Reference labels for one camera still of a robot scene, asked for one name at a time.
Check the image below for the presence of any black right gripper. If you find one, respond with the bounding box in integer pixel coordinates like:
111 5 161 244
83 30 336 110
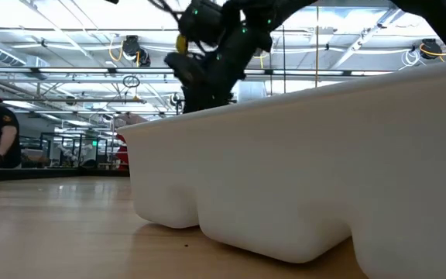
181 22 275 115

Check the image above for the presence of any white cutlery tray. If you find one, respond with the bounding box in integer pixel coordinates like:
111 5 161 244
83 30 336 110
116 55 446 279

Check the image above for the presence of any white pillar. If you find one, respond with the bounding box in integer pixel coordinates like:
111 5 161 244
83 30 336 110
238 81 267 103

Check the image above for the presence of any red and white machine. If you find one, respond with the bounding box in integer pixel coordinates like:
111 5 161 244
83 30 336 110
113 112 149 171

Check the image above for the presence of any ceiling light strip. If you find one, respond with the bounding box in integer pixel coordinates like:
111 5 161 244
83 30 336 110
0 66 395 78

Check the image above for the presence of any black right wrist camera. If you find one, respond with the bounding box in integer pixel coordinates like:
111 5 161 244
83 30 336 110
163 51 204 87

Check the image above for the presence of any black hanging cable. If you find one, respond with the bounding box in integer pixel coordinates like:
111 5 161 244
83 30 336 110
281 25 288 95

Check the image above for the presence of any hanging wire loop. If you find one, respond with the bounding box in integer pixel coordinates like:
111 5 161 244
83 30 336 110
122 74 142 89

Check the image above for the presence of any black ceiling cable reel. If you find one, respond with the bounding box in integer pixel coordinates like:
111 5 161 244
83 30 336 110
121 34 152 68
418 38 446 63

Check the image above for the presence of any black workstation frame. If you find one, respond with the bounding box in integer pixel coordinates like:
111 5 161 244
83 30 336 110
39 131 110 168

